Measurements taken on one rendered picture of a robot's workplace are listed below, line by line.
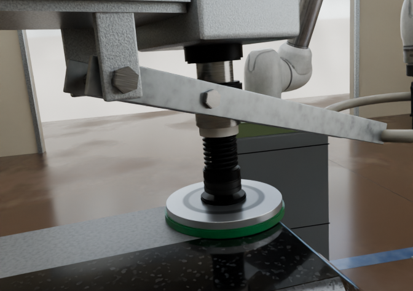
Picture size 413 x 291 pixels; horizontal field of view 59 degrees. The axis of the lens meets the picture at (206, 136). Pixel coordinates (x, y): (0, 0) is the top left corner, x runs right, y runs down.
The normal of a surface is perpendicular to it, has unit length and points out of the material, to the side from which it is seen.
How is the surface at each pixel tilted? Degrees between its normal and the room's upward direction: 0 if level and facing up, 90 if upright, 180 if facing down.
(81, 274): 0
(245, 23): 90
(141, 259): 0
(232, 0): 90
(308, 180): 90
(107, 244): 0
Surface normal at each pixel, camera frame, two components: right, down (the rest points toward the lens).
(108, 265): -0.07, -0.98
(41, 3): 0.56, 0.12
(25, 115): 0.16, 0.18
